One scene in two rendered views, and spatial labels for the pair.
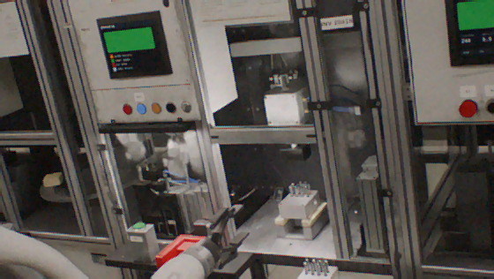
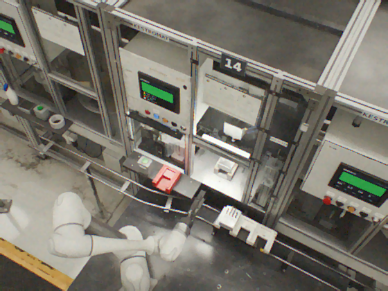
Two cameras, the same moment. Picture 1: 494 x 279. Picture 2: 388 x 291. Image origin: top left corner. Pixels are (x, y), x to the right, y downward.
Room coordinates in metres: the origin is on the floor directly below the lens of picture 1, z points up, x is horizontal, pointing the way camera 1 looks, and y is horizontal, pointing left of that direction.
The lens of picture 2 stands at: (0.62, 0.23, 3.23)
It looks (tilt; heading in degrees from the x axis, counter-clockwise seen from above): 54 degrees down; 353
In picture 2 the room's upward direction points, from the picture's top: 4 degrees clockwise
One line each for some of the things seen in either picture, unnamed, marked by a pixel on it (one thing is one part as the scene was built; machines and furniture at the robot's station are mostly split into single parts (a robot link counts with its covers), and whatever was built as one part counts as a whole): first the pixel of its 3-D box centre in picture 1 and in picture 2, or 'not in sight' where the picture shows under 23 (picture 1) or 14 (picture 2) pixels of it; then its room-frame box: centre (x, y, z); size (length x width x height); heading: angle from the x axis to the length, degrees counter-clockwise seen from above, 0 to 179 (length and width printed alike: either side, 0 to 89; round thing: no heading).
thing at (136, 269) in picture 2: not in sight; (135, 276); (1.42, 0.45, 0.85); 0.18 x 0.16 x 0.22; 11
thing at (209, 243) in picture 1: (210, 249); (188, 219); (1.63, 0.14, 1.12); 0.09 x 0.07 x 0.08; 148
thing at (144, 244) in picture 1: (145, 241); (146, 165); (2.11, 0.40, 0.97); 0.08 x 0.08 x 0.12; 58
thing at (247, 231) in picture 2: not in sight; (244, 231); (1.67, -0.23, 0.84); 0.36 x 0.14 x 0.10; 58
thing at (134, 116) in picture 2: (143, 125); (155, 124); (2.13, 0.31, 1.37); 0.36 x 0.04 x 0.04; 58
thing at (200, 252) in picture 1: (196, 263); (181, 230); (1.56, 0.18, 1.12); 0.09 x 0.06 x 0.09; 58
